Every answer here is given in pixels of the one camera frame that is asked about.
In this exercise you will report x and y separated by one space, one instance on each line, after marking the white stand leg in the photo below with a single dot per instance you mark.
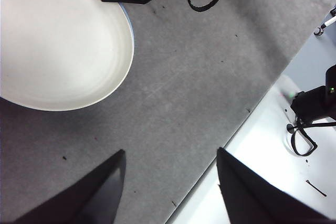
328 23

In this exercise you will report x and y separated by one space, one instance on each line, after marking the white plate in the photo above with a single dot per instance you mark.
57 40

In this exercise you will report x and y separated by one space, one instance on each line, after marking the black round knob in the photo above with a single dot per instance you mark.
290 127

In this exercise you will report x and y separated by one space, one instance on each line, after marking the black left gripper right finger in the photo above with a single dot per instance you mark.
252 203

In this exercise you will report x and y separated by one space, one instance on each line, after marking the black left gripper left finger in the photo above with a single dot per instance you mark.
89 200

